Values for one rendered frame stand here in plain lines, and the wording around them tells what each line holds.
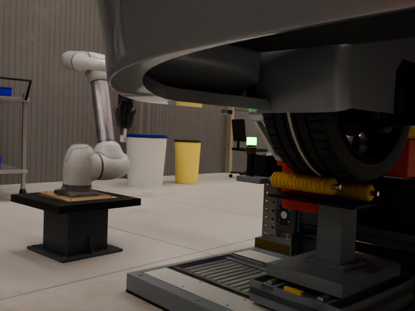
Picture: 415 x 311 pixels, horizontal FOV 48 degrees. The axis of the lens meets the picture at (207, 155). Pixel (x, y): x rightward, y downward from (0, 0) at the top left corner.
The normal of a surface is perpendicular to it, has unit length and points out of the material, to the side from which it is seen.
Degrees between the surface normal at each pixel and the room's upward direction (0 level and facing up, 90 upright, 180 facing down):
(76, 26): 90
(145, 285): 90
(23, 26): 90
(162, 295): 90
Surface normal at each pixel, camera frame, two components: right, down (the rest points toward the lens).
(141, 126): 0.74, 0.06
